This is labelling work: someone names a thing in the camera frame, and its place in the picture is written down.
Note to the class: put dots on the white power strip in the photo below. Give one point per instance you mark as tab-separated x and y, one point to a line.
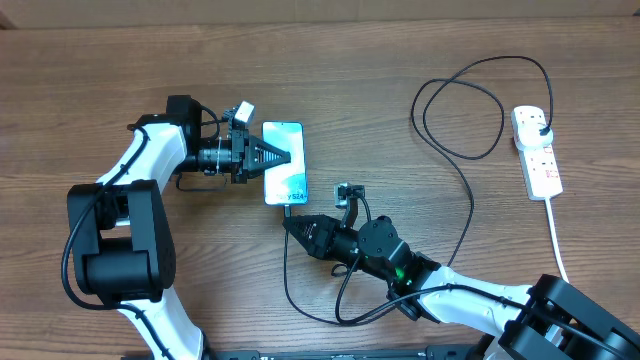
539	166

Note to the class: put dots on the Samsung Galaxy smartphone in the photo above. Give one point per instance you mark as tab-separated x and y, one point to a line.
286	184

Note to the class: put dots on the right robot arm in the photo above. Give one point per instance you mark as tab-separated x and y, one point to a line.
549	320

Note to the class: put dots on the white charger plug adapter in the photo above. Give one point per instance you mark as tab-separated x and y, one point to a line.
532	136

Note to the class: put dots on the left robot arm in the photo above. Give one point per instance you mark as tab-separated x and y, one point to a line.
120	254

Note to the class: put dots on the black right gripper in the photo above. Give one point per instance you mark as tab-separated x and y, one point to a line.
322	241

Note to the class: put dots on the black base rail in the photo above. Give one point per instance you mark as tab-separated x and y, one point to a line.
433	352

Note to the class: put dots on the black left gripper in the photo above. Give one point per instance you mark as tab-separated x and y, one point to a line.
242	141

